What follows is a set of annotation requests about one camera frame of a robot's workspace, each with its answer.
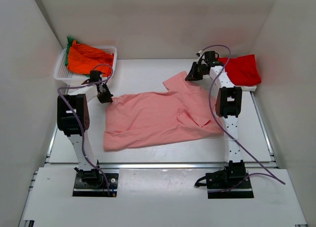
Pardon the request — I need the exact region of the pink t-shirt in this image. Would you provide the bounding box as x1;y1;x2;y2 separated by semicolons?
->
103;71;223;151

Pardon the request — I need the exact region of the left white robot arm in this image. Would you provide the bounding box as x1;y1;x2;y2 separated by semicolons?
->
57;69;113;188

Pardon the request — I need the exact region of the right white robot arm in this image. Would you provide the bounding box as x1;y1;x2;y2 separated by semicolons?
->
185;51;246;191

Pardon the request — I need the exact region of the folded red t-shirt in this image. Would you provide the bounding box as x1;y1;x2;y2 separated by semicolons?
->
225;54;261;87

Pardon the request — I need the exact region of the orange t-shirt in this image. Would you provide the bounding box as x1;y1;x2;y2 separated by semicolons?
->
67;40;114;76

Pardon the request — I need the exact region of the white plastic basket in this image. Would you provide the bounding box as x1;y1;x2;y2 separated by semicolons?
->
54;46;117;86

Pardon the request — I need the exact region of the green t-shirt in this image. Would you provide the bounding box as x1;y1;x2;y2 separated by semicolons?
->
65;36;80;67

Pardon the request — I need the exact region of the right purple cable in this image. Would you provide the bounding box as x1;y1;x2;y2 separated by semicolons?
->
197;44;286;193

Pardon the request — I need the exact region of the purple cable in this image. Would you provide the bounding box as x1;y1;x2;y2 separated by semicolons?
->
197;44;286;193
57;64;114;197

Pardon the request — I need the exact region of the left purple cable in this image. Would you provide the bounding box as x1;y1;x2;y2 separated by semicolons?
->
57;64;114;197

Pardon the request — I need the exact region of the aluminium rail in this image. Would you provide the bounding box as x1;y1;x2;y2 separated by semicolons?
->
100;162;224;169

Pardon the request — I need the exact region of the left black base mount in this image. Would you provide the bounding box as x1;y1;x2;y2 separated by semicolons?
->
72;168;119;197

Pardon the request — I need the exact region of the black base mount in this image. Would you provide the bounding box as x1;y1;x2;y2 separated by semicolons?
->
72;168;119;197
194;160;254;199

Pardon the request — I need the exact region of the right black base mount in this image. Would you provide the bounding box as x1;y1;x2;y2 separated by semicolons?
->
194;160;254;199

